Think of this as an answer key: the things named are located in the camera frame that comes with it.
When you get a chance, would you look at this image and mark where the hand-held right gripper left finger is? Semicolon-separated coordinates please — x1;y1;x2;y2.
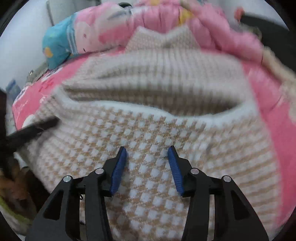
25;146;128;241

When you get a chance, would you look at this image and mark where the beige white houndstooth knit cardigan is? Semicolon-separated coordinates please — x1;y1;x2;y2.
20;25;287;241

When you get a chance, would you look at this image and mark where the pink floral blanket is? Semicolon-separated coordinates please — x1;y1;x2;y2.
11;50;296;234

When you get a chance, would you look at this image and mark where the pink cartoon print duvet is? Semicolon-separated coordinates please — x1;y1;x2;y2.
42;0;264;70

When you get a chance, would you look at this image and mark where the grey-green patterned cloth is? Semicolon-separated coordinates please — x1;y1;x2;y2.
25;62;50;82

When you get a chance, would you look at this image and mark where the green fluffy rug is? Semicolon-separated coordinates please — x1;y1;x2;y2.
0;198;33;232

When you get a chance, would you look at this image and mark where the beige garment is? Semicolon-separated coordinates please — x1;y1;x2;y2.
262;47;296;88

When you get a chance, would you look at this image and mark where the black padded headboard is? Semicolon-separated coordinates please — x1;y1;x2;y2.
240;14;290;44

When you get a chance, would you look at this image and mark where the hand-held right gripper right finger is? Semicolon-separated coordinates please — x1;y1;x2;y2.
168;146;270;241

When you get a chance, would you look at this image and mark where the grey board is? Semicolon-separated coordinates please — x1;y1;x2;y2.
46;0;58;25

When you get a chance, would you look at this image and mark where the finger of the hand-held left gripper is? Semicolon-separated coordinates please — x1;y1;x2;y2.
7;117;59;151

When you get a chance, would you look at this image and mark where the orange cloth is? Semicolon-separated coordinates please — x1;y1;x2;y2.
234;7;245;21

